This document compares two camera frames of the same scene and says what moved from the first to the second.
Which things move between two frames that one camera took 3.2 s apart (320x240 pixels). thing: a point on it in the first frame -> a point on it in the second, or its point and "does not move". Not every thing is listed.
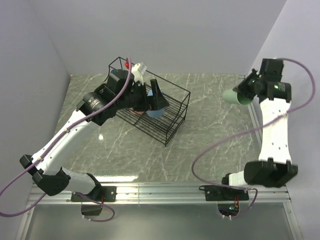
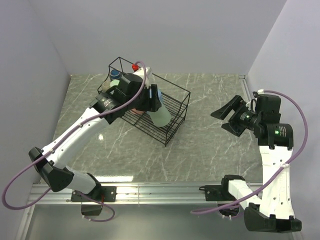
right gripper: x=241 y=88 -> x=222 y=112
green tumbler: x=231 y=96 -> x=161 y=117
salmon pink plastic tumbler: x=136 y=112 does not move
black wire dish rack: x=163 y=127 does not move
